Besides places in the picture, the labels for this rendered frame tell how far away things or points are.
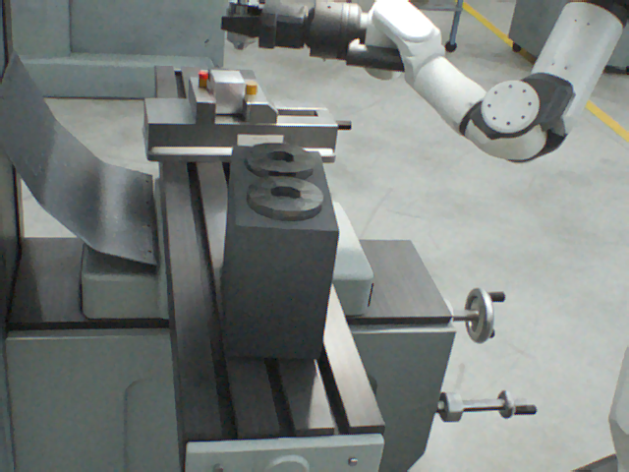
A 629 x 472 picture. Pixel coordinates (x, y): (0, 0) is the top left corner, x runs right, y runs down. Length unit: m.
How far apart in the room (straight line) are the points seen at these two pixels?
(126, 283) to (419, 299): 0.54
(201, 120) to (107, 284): 0.33
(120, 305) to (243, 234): 0.51
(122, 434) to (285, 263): 0.70
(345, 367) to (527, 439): 1.52
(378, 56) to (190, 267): 0.43
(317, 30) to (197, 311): 0.47
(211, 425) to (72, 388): 0.59
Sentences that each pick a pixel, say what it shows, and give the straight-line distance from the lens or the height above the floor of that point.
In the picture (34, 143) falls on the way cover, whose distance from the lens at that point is 1.39.
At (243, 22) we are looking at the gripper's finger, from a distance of 1.30.
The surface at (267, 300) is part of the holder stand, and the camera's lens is 0.97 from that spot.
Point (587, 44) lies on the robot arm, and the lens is 1.22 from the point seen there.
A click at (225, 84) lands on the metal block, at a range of 1.49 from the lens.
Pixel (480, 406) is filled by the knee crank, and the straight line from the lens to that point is 1.69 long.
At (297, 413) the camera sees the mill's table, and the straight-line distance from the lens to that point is 0.95.
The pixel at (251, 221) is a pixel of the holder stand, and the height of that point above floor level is 1.15.
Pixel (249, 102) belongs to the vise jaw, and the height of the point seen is 1.07.
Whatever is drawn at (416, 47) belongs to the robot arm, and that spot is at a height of 1.26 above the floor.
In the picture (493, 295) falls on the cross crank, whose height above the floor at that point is 0.71.
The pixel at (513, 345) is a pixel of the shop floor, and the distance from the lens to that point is 2.86.
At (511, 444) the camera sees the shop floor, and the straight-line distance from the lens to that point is 2.47.
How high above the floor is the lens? 1.60
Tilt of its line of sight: 30 degrees down
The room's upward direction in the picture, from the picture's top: 8 degrees clockwise
